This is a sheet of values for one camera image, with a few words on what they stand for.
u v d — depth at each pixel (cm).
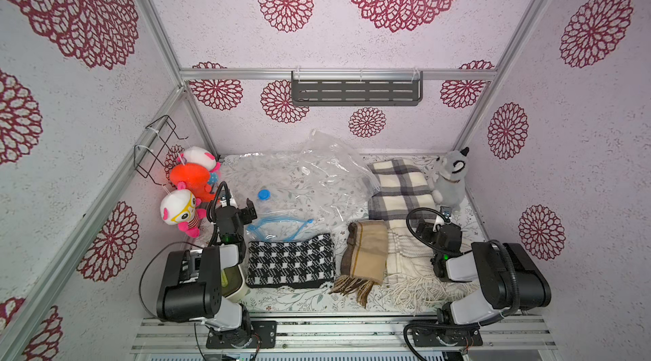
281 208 103
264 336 73
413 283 80
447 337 69
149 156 75
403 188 106
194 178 88
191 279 50
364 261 85
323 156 108
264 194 107
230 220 70
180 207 80
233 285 76
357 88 96
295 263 81
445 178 96
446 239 71
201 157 94
